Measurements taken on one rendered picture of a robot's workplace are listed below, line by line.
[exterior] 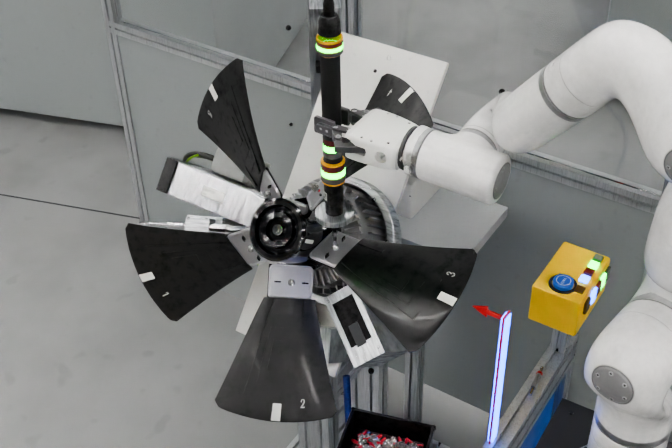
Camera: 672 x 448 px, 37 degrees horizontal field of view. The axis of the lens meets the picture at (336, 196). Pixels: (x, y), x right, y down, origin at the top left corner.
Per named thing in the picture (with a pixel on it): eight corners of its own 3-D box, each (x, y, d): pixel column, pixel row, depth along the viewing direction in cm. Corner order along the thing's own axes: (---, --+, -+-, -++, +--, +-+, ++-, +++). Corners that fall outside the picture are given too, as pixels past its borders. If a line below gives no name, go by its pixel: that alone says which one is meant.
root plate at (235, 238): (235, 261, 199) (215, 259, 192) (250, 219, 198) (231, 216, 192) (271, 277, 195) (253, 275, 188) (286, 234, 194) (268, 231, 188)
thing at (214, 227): (283, 239, 200) (141, 228, 215) (284, 228, 200) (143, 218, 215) (278, 238, 198) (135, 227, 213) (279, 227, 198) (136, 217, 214)
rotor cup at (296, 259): (264, 256, 198) (230, 252, 186) (289, 188, 197) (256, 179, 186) (325, 282, 192) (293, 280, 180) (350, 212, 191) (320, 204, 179)
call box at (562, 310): (558, 278, 209) (564, 239, 203) (604, 295, 205) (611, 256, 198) (526, 323, 199) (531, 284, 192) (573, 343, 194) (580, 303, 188)
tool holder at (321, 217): (314, 198, 185) (312, 155, 179) (352, 197, 185) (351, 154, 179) (315, 229, 178) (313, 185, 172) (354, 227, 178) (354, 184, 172)
